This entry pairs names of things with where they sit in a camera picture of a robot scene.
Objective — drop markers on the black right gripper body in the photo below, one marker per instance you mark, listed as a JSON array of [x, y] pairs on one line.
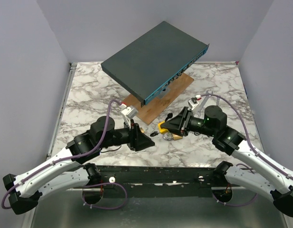
[[185, 129]]

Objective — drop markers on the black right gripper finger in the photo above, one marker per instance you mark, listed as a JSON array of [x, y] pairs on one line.
[[174, 128], [178, 119]]

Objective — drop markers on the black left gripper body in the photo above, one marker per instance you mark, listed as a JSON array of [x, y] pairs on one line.
[[133, 131]]

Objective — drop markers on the large brass padlock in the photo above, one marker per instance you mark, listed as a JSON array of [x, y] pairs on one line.
[[171, 137]]

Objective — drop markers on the yellow padlock with black shackle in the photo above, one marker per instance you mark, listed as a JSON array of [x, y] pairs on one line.
[[162, 130]]

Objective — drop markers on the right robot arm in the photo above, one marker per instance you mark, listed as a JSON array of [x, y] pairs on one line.
[[272, 180]]

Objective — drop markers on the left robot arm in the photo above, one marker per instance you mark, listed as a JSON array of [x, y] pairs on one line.
[[70, 167]]

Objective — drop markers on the wooden board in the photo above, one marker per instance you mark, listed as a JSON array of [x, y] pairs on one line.
[[148, 113]]

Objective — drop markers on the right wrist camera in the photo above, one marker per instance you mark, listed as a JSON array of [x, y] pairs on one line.
[[194, 103]]

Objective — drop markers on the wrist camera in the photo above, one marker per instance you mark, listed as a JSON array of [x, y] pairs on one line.
[[194, 103], [129, 112]]

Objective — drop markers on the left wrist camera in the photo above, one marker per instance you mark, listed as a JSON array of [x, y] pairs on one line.
[[129, 112]]

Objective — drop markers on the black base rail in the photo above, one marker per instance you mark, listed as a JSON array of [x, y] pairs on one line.
[[151, 182]]

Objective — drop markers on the dark network switch box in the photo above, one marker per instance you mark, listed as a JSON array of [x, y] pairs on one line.
[[149, 64]]

